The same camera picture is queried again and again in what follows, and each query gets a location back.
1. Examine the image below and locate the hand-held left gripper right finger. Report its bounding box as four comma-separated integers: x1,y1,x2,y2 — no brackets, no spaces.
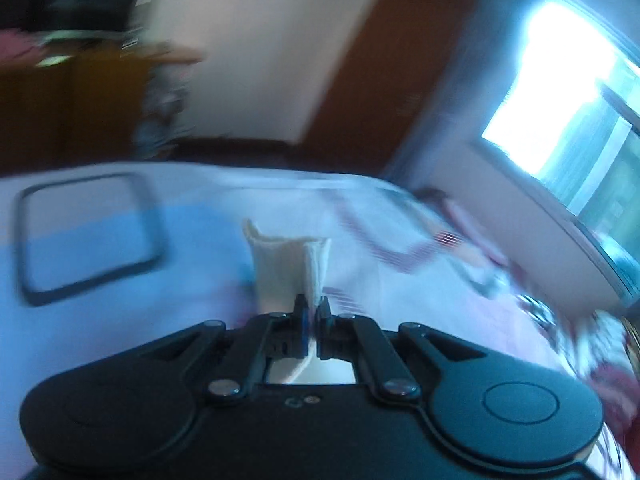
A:
316,296,488,404

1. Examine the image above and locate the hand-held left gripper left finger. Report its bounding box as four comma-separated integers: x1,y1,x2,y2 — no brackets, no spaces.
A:
131,294,310,405

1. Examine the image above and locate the white fleece garment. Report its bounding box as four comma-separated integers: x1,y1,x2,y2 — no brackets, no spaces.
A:
242,218,333,386

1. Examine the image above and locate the printed white bed blanket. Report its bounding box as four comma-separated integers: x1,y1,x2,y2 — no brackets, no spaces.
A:
0,161,581,480

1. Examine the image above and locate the brown wooden door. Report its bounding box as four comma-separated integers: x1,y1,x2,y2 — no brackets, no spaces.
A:
295,0,478,173

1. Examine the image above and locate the maroon striped pillow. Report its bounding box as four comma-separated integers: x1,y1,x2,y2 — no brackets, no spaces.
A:
570,310,640,443

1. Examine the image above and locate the gold patterned item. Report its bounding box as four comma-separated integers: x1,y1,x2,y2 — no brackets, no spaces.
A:
620,317,640,361

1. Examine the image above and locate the wooden cabinet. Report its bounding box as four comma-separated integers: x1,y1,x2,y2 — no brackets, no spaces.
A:
0,52,153,173

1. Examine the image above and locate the window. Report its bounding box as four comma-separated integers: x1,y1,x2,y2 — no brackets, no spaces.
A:
479,0,640,306

